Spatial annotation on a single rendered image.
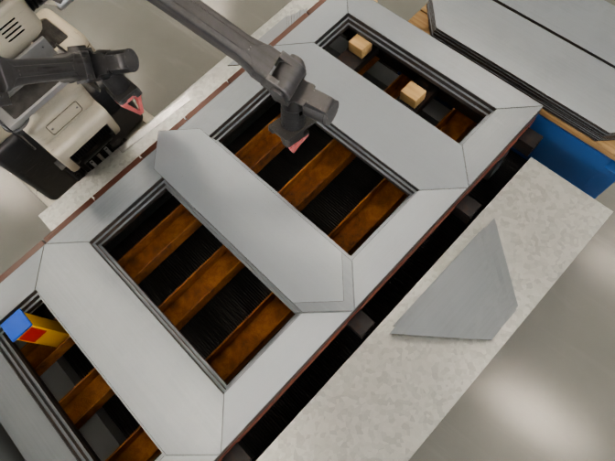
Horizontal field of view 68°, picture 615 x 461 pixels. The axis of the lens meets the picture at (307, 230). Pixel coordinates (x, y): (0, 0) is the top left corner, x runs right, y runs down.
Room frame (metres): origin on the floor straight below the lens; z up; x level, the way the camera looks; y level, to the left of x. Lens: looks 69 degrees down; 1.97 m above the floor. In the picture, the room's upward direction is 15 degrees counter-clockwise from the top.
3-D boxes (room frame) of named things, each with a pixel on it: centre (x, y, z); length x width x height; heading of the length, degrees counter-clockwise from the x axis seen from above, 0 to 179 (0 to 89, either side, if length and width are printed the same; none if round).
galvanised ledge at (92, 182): (1.06, 0.24, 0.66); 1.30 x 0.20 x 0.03; 122
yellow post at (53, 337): (0.38, 0.77, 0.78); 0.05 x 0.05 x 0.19; 32
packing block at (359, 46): (1.04, -0.32, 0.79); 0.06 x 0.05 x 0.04; 32
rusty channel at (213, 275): (0.53, 0.15, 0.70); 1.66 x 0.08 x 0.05; 122
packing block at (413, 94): (0.80, -0.42, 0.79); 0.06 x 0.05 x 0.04; 32
